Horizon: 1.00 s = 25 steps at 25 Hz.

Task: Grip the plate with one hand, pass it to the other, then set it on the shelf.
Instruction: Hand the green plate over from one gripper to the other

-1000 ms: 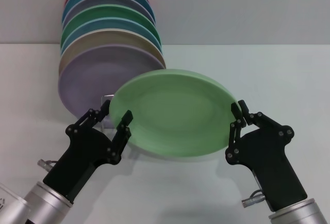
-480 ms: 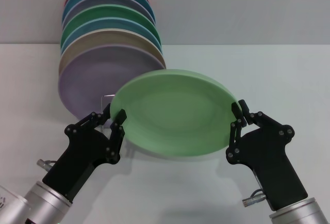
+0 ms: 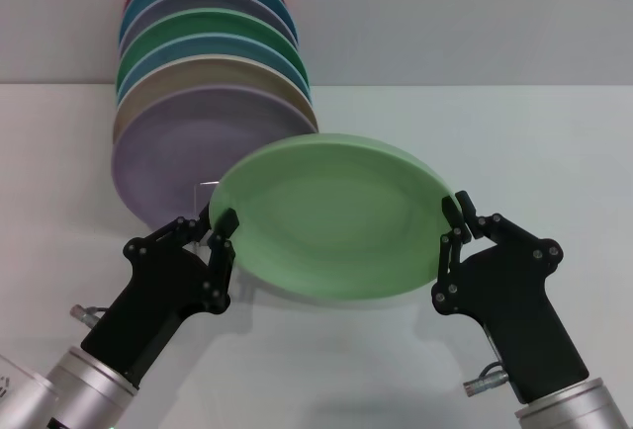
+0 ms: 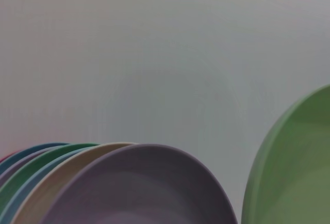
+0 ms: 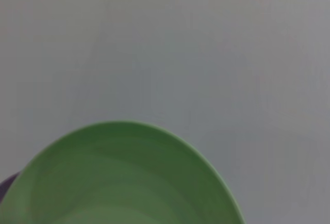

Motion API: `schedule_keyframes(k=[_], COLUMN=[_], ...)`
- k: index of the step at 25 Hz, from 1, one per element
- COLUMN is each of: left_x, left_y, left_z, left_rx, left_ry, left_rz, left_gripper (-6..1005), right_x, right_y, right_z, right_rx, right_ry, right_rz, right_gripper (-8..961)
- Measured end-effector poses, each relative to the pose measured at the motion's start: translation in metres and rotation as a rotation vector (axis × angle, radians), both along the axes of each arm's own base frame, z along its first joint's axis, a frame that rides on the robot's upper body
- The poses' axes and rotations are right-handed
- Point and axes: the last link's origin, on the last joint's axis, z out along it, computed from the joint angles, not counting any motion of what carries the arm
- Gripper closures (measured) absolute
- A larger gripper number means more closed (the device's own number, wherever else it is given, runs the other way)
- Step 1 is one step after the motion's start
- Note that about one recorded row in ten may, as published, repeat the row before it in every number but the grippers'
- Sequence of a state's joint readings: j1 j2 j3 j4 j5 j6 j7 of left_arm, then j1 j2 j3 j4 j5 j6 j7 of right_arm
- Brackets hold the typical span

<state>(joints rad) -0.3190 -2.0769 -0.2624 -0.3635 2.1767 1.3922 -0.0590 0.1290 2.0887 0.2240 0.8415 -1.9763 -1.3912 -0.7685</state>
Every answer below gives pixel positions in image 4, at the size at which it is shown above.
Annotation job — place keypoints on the light green plate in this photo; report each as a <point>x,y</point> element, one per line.
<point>296,167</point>

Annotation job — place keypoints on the lilac purple plate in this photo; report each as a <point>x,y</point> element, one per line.
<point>144,188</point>

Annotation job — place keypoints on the beige plate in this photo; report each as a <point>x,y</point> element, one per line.
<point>67,176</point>

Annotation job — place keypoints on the dark green plate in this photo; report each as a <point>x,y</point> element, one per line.
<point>38,163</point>

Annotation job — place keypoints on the teal blue plate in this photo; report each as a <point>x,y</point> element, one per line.
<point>23,153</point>

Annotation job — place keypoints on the grey lavender plate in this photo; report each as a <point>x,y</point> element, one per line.
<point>24,160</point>

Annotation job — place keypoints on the light blue plate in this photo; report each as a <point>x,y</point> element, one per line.
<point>33,182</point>

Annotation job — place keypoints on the dark red plate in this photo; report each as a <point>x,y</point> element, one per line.
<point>6,157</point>

